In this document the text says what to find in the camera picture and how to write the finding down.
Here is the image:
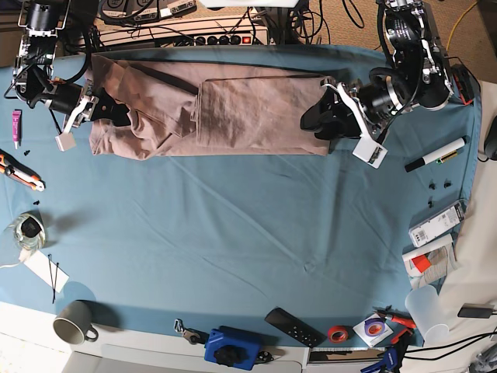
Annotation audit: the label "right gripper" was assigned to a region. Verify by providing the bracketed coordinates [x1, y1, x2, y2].
[40, 83, 130, 132]

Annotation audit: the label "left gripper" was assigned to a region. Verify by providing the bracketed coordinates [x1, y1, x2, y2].
[300, 75, 408, 141]

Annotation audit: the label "pink T-shirt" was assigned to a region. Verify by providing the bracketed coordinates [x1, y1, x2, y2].
[89, 55, 329, 161]

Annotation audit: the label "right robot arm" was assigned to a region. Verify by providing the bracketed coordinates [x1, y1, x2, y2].
[4, 1, 130, 134]

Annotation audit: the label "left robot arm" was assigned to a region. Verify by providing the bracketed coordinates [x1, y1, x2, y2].
[300, 1, 454, 143]

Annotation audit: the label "purple glue tube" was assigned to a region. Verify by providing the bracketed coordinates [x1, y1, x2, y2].
[12, 110, 23, 149]

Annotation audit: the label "white power strip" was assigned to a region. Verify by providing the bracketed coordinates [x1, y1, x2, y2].
[97, 14, 272, 51]

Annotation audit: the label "orange utility knife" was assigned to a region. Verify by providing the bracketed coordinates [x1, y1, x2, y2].
[1, 151, 45, 192]

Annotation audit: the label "black white marker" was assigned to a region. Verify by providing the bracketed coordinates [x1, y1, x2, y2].
[405, 138, 466, 173]

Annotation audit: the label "blue table cloth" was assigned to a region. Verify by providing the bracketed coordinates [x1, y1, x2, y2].
[0, 43, 484, 348]

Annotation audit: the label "black orange clamp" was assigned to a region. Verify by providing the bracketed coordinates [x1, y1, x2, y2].
[452, 64, 474, 106]

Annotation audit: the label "clear tape roll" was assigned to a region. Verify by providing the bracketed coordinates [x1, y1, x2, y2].
[6, 212, 46, 251]

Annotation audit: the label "clear plastic screw box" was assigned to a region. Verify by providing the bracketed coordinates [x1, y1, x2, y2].
[408, 199, 467, 248]

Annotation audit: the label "black computer mouse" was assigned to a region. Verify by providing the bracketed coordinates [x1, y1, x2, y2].
[484, 117, 497, 161]

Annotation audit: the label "white paper card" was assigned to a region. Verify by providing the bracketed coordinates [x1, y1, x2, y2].
[24, 251, 69, 293]

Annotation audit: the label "white paper booklet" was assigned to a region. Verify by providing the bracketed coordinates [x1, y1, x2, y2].
[402, 233, 460, 290]

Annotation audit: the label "black remote control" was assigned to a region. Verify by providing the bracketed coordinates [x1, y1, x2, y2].
[265, 307, 326, 348]

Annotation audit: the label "red tape roll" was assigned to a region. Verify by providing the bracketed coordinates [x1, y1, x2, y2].
[328, 326, 349, 343]

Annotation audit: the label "grey ceramic mug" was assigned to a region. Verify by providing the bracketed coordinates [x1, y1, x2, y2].
[53, 301, 99, 345]

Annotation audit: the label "translucent plastic cup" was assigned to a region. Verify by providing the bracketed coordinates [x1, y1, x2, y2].
[405, 285, 450, 344]

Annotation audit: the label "black phone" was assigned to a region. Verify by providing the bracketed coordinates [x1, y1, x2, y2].
[457, 303, 496, 319]

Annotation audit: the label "blue bar clamp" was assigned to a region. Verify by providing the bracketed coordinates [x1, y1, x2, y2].
[360, 333, 412, 373]

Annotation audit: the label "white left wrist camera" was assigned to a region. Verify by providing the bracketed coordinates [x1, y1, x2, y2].
[353, 137, 388, 169]

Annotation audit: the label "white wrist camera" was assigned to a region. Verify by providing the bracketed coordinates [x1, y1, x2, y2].
[353, 137, 388, 169]
[55, 132, 76, 152]

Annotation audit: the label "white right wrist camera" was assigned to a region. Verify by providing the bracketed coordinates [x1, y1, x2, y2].
[55, 132, 76, 152]

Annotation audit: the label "black cable ties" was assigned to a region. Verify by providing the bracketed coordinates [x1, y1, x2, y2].
[47, 254, 59, 304]

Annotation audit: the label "red handled pliers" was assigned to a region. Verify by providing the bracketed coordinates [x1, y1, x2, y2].
[374, 309, 416, 329]

